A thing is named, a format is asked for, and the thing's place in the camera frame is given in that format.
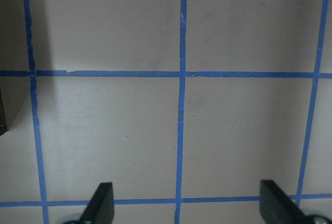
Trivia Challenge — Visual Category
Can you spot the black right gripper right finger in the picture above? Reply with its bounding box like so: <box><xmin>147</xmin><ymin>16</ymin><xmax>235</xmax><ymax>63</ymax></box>
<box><xmin>259</xmin><ymin>180</ymin><xmax>314</xmax><ymax>224</ymax></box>

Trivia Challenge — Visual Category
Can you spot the dark brown wooden cabinet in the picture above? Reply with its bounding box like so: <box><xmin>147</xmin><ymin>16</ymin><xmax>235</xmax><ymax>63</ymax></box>
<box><xmin>0</xmin><ymin>89</ymin><xmax>7</xmax><ymax>133</ymax></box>

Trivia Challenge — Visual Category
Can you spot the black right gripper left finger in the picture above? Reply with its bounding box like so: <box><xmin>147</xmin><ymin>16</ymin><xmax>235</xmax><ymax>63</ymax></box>
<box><xmin>78</xmin><ymin>183</ymin><xmax>115</xmax><ymax>224</ymax></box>

